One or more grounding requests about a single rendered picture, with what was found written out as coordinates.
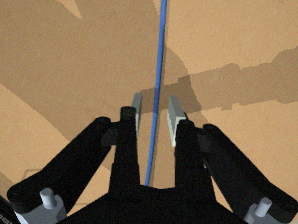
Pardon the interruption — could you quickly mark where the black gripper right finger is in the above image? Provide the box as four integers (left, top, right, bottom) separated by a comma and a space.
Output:
167, 95, 298, 224

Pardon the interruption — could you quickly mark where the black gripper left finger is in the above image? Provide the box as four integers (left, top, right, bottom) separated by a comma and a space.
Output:
7, 93, 144, 224

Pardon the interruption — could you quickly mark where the blue cable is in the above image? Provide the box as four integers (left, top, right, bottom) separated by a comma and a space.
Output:
144, 0, 167, 186

